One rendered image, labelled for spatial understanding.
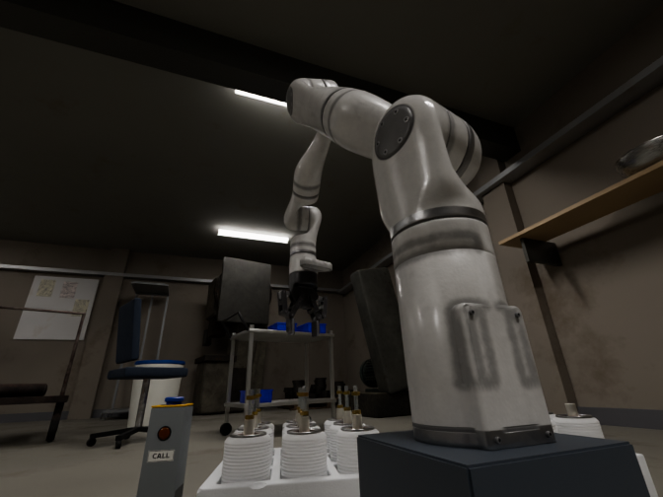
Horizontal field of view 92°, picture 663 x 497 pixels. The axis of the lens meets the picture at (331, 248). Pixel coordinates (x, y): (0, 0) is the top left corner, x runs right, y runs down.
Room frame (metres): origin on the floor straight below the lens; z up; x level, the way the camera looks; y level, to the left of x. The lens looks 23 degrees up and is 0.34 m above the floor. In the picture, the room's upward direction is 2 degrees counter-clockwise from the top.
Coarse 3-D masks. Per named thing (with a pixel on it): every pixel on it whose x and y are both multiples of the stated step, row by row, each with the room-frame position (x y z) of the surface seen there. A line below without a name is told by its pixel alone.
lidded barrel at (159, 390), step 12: (144, 360) 3.73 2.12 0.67; (156, 360) 3.73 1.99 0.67; (168, 360) 3.79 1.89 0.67; (132, 384) 3.84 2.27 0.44; (156, 384) 3.76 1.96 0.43; (168, 384) 3.84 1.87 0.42; (180, 384) 4.05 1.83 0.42; (132, 396) 3.79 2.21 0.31; (156, 396) 3.77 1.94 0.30; (168, 396) 3.86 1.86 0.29; (132, 408) 3.78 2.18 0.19; (132, 420) 3.77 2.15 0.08; (144, 420) 3.76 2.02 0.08
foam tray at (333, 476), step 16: (272, 464) 0.87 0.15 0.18; (336, 464) 0.85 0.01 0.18; (208, 480) 0.75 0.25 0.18; (272, 480) 0.73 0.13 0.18; (288, 480) 0.72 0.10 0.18; (304, 480) 0.72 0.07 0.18; (320, 480) 0.72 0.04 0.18; (336, 480) 0.73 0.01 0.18; (352, 480) 0.73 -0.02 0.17; (208, 496) 0.69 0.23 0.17; (224, 496) 0.70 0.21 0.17; (240, 496) 0.70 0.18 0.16; (256, 496) 0.70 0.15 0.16; (272, 496) 0.71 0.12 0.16; (288, 496) 0.71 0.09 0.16; (304, 496) 0.72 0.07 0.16; (320, 496) 0.72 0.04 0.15; (336, 496) 0.73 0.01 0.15; (352, 496) 0.73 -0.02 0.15
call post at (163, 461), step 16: (160, 416) 0.76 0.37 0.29; (176, 416) 0.76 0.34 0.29; (176, 432) 0.76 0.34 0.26; (160, 448) 0.76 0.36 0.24; (176, 448) 0.76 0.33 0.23; (144, 464) 0.75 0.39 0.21; (160, 464) 0.76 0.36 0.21; (176, 464) 0.76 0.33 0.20; (144, 480) 0.76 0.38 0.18; (160, 480) 0.76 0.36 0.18; (176, 480) 0.77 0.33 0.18; (144, 496) 0.76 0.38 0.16; (160, 496) 0.76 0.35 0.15; (176, 496) 0.78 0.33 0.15
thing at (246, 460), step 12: (228, 444) 0.74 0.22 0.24; (240, 444) 0.73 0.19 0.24; (252, 444) 0.73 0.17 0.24; (264, 444) 0.75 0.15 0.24; (228, 456) 0.74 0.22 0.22; (240, 456) 0.73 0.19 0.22; (252, 456) 0.73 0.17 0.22; (264, 456) 0.75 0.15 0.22; (228, 468) 0.74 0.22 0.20; (240, 468) 0.73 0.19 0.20; (252, 468) 0.73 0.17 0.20; (264, 468) 0.75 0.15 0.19; (228, 480) 0.74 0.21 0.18; (240, 480) 0.73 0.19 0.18; (252, 480) 0.73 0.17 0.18
